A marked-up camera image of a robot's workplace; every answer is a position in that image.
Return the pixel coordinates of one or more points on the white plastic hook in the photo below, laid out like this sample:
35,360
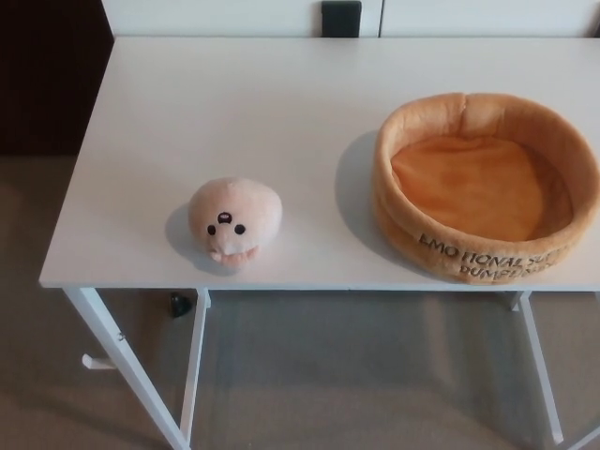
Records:
96,363

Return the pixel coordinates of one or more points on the dark brown wooden panel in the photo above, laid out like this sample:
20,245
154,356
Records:
47,70

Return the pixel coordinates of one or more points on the pink plush dumpling toy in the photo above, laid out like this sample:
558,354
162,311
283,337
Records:
239,206

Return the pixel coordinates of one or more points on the orange round plush plate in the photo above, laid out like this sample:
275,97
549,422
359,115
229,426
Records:
469,187

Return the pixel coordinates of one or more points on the white metal table leg frame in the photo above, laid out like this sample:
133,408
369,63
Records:
126,356
544,365

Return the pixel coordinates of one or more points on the small black round object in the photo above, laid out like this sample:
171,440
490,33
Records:
180,304

